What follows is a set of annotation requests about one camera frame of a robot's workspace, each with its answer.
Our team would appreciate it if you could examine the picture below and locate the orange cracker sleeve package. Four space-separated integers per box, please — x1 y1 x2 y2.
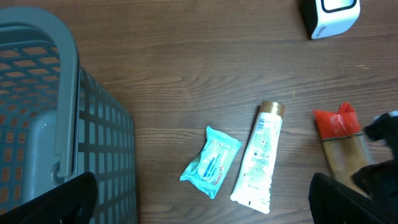
313 102 374 195

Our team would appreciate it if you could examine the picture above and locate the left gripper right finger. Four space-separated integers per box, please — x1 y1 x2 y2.
308 172 397 224

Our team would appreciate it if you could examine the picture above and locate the grey plastic basket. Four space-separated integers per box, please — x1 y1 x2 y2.
1 7 139 223

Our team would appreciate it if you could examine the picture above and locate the teal snack packet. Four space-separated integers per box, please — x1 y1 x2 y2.
180 126 242 199

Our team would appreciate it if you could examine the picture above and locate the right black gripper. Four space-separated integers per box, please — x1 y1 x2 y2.
351 111 397 212

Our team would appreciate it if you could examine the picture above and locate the white barcode scanner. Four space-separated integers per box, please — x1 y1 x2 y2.
300 0 361 40

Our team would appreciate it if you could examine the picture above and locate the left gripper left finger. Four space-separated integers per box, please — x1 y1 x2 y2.
1 172 98 224

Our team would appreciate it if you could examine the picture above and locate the white gold tube package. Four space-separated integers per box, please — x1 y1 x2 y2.
230 101 285 214

